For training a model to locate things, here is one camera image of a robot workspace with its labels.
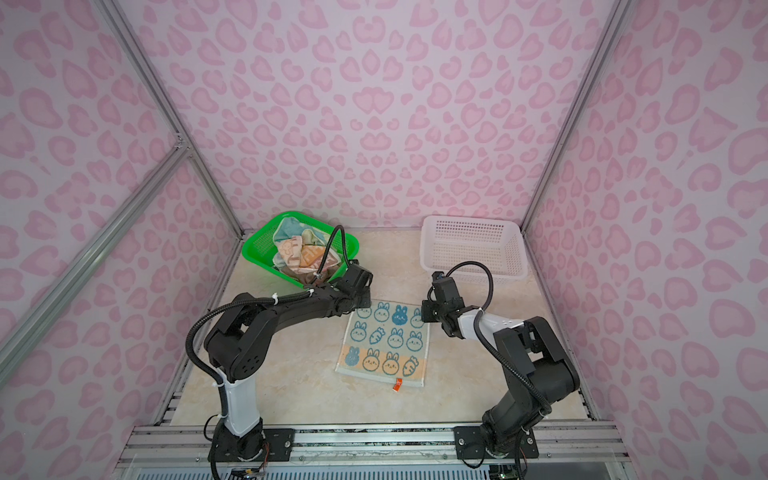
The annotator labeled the diagonal aluminium frame bar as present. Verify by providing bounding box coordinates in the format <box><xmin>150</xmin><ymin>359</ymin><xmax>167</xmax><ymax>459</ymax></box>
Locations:
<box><xmin>1</xmin><ymin>141</ymin><xmax>188</xmax><ymax>385</ymax></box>

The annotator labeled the right corner frame post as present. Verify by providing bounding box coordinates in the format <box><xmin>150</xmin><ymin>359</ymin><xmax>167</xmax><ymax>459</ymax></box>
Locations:
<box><xmin>520</xmin><ymin>0</ymin><xmax>637</xmax><ymax>239</ymax></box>

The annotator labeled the left corner frame post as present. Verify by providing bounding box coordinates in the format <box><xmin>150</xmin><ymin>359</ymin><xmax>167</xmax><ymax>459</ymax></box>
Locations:
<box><xmin>94</xmin><ymin>0</ymin><xmax>245</xmax><ymax>239</ymax></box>

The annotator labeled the green plastic basket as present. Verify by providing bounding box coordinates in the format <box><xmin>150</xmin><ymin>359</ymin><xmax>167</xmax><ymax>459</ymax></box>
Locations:
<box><xmin>242</xmin><ymin>212</ymin><xmax>359</xmax><ymax>286</ymax></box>

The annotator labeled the corner frame post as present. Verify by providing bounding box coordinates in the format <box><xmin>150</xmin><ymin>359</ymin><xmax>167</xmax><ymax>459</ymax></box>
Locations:
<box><xmin>520</xmin><ymin>0</ymin><xmax>637</xmax><ymax>239</ymax></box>
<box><xmin>94</xmin><ymin>0</ymin><xmax>245</xmax><ymax>239</ymax></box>

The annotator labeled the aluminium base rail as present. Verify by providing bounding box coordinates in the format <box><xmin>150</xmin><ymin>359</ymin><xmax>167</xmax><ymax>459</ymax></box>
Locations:
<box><xmin>113</xmin><ymin>421</ymin><xmax>637</xmax><ymax>480</ymax></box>

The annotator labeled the light green towel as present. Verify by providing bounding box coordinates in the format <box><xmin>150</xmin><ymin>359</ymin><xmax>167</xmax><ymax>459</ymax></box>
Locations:
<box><xmin>272</xmin><ymin>217</ymin><xmax>329</xmax><ymax>246</ymax></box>

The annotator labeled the orange blue patterned towel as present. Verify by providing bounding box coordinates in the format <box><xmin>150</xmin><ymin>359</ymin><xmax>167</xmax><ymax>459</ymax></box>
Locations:
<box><xmin>273</xmin><ymin>232</ymin><xmax>342</xmax><ymax>285</ymax></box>

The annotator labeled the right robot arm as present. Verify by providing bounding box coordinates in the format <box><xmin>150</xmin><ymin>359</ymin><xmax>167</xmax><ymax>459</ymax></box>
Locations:
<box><xmin>421</xmin><ymin>271</ymin><xmax>580</xmax><ymax>455</ymax></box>

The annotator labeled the blue bunny towel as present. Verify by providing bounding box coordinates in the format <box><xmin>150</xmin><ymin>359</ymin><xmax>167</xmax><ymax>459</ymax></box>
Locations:
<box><xmin>335</xmin><ymin>299</ymin><xmax>430</xmax><ymax>390</ymax></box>

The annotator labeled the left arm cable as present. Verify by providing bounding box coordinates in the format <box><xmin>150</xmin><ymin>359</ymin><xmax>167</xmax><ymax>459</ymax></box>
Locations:
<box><xmin>184</xmin><ymin>224</ymin><xmax>352</xmax><ymax>415</ymax></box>

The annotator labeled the white plastic basket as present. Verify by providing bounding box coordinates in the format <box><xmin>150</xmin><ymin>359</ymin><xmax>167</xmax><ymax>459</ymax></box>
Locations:
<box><xmin>419</xmin><ymin>216</ymin><xmax>529</xmax><ymax>285</ymax></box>

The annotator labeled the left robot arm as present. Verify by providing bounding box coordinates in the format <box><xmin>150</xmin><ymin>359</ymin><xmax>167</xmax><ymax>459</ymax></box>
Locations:
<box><xmin>188</xmin><ymin>260</ymin><xmax>373</xmax><ymax>440</ymax></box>

